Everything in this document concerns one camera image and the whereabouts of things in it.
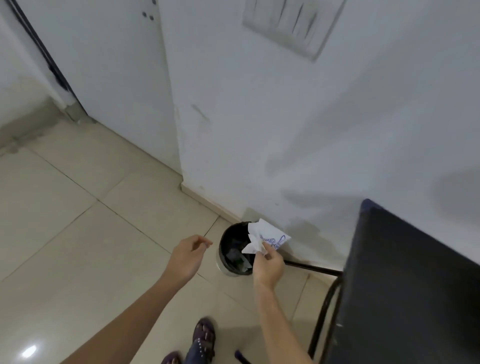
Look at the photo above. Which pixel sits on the person's right hand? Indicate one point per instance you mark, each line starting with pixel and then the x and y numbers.
pixel 268 268

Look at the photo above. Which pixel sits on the person's left hand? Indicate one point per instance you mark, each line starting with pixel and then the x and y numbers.
pixel 185 259

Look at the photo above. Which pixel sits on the person's right fingers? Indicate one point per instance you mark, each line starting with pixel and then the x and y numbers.
pixel 263 249

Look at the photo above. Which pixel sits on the person's left fingers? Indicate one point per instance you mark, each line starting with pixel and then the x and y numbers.
pixel 200 242

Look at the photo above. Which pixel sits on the white printed paper wrapper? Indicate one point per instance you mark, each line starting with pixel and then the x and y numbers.
pixel 264 237

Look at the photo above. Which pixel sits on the person's left forearm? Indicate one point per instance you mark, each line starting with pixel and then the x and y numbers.
pixel 123 325

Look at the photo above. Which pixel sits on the person's right forearm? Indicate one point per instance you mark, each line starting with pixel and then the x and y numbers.
pixel 279 325

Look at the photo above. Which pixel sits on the trash in bin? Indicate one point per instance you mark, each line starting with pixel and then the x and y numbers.
pixel 237 258

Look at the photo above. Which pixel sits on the round black waste bin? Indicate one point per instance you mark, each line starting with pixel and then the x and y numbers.
pixel 233 249

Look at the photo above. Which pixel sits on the person's sandalled foot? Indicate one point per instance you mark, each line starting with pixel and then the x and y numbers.
pixel 203 339

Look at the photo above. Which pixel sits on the person's blue trouser leg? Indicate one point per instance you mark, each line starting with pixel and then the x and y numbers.
pixel 195 354

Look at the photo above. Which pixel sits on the black table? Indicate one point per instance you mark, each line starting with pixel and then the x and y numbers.
pixel 403 290

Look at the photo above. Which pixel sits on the white door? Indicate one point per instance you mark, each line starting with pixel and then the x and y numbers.
pixel 101 75

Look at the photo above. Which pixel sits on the white wall switch plate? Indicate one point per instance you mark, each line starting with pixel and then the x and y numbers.
pixel 294 24

